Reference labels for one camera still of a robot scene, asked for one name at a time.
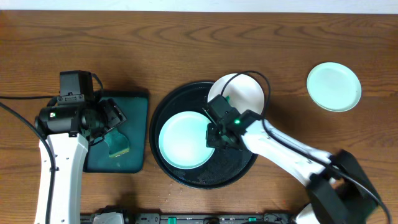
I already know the white plate with green stain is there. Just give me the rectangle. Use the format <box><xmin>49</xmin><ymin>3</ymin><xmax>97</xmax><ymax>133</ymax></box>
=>
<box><xmin>222</xmin><ymin>75</ymin><xmax>265</xmax><ymax>114</ymax></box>

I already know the mint green plate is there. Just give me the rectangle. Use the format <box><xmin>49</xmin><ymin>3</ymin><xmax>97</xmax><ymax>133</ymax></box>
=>
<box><xmin>307</xmin><ymin>62</ymin><xmax>362</xmax><ymax>112</ymax></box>
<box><xmin>158</xmin><ymin>111</ymin><xmax>215</xmax><ymax>170</ymax></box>

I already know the yellow green sponge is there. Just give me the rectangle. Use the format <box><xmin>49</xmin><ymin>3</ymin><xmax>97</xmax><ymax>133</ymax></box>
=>
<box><xmin>104</xmin><ymin>128</ymin><xmax>130</xmax><ymax>158</ymax></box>

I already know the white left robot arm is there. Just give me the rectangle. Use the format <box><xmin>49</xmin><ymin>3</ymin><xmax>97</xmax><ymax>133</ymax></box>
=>
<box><xmin>35</xmin><ymin>70</ymin><xmax>130</xmax><ymax>223</ymax></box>

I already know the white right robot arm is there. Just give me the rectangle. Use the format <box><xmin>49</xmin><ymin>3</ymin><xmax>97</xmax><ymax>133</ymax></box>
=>
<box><xmin>204</xmin><ymin>95</ymin><xmax>382</xmax><ymax>223</ymax></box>

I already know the round black tray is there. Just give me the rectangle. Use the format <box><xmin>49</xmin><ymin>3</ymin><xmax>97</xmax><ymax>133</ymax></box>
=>
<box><xmin>149</xmin><ymin>82</ymin><xmax>257</xmax><ymax>189</ymax></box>

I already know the dark teal rectangular tray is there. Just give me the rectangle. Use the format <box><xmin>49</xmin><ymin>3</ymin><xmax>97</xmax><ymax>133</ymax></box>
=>
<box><xmin>83</xmin><ymin>90</ymin><xmax>149</xmax><ymax>174</ymax></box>

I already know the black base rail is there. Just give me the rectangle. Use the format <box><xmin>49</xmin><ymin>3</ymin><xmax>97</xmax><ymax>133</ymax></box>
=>
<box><xmin>80</xmin><ymin>212</ymin><xmax>299</xmax><ymax>224</ymax></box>

